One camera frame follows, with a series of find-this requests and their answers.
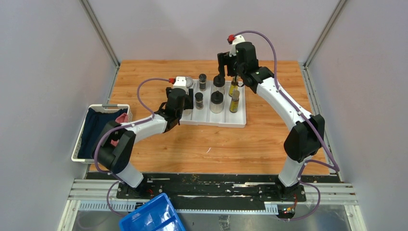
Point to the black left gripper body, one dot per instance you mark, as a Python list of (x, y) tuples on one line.
[(185, 106)]

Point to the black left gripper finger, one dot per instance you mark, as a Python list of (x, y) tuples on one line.
[(190, 99), (168, 91)]

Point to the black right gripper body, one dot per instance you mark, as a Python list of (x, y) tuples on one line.
[(236, 68)]

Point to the small spice bottle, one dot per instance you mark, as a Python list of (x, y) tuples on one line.
[(199, 104), (202, 82)]

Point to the black-lid shaker jar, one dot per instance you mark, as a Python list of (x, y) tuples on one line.
[(217, 102), (218, 84)]

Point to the clear glass jar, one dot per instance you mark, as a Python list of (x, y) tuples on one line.
[(187, 112), (189, 82)]

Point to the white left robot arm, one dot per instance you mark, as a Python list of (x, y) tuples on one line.
[(114, 147)]

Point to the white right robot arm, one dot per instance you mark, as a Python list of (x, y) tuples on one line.
[(305, 130)]

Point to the white divided tray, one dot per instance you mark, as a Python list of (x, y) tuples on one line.
[(224, 119)]

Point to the pink cloth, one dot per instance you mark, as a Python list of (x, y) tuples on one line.
[(121, 119)]

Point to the white laundry basket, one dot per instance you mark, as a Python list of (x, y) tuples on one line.
[(99, 108)]

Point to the dark blue cloth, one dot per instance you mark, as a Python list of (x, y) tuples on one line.
[(94, 124)]

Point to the blue plastic bin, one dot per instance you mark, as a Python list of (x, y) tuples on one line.
[(157, 214)]

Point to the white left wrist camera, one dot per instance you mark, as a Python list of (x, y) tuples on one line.
[(180, 83)]

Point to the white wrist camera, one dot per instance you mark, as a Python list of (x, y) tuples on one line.
[(180, 83), (233, 41)]

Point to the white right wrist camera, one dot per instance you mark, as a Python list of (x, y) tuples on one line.
[(233, 41)]

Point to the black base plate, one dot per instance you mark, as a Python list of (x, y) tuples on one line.
[(213, 191)]

